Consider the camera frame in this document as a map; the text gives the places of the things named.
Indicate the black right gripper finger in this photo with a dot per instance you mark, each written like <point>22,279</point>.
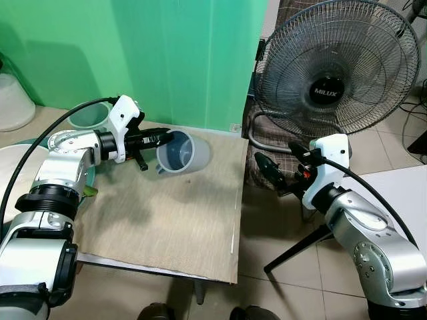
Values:
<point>283,189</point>
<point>272,169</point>

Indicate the grey translucent plastic cup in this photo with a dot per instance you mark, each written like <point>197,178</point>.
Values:
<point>190,154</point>

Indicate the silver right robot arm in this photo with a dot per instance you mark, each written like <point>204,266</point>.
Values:
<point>373,246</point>

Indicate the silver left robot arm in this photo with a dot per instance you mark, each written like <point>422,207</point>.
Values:
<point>53,174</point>

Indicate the brown plaid chair cushion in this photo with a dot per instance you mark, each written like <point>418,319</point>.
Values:
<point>257,170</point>

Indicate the green translucent plastic cup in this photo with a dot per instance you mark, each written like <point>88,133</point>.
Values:
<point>87,117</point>

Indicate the black slanted furniture leg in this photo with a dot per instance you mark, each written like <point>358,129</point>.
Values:
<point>293,252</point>

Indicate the small green leaf piece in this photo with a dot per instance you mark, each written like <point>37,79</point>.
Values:
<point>91,192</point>

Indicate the beige woven table mat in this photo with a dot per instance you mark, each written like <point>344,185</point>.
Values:
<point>160,220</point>

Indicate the green backdrop screen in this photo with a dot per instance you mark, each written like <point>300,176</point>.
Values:
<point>133,53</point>

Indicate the black Milux fan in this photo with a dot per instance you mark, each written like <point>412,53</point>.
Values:
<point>327,88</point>

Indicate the white table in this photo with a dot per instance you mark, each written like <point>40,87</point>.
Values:
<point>400,193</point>

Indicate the black flat floor object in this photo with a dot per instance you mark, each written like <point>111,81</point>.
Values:
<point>417,148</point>

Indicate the dark robot right foot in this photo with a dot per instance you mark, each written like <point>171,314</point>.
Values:
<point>255,313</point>

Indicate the white plastic bucket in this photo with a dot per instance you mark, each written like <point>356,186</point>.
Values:
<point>15,100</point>

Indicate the white cabinet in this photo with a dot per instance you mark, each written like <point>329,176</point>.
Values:
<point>270,16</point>

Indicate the small background stand fan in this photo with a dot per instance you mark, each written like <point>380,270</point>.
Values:
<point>417,6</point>

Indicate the grey metal tube frame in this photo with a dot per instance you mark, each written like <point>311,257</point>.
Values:
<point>267,144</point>

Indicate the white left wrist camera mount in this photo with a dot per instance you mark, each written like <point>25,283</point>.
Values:
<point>123,116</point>

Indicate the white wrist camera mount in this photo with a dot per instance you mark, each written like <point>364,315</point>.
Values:
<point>123,116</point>
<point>330,156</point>

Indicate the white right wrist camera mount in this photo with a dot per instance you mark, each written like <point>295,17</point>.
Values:
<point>330,156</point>

